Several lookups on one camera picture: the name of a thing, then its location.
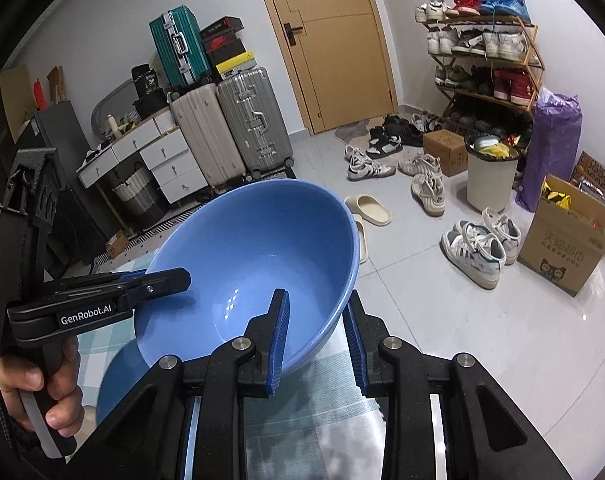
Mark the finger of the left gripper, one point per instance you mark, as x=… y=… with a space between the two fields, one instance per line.
x=124 y=276
x=151 y=286

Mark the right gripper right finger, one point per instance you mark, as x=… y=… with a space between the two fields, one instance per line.
x=432 y=401

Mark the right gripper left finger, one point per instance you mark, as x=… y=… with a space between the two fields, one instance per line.
x=186 y=419

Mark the blue bowl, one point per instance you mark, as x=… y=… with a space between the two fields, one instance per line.
x=125 y=370
x=277 y=234

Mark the small cardboard box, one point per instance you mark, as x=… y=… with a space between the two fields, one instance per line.
x=116 y=244

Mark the woven laundry basket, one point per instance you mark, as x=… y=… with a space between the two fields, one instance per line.
x=141 y=198

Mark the teal checked tablecloth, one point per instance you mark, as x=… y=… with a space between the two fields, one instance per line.
x=318 y=426

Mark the white drawer desk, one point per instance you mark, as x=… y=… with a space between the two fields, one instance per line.
x=159 y=143

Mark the white sneaker pair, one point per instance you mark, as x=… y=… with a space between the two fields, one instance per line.
x=481 y=250

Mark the beige suitcase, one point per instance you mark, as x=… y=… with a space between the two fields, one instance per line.
x=201 y=120

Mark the silver suitcase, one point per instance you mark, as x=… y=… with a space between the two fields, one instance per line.
x=250 y=108

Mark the printed cardboard box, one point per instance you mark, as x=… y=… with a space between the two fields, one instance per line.
x=566 y=238

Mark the beige slipper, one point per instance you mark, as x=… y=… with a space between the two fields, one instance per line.
x=369 y=209

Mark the teal suitcase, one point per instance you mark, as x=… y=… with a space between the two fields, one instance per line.
x=180 y=48

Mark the yellow black shoebox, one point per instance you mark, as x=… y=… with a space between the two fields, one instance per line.
x=236 y=64

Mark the white trash bin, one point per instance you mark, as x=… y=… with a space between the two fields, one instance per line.
x=491 y=170

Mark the brown cardboard box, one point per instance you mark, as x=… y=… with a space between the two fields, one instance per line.
x=449 y=148

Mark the purple bag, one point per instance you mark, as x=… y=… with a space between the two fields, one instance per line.
x=555 y=137

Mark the wooden door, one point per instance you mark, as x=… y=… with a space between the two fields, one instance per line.
x=337 y=60

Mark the wooden shoe rack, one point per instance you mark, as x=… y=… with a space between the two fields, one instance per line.
x=487 y=64

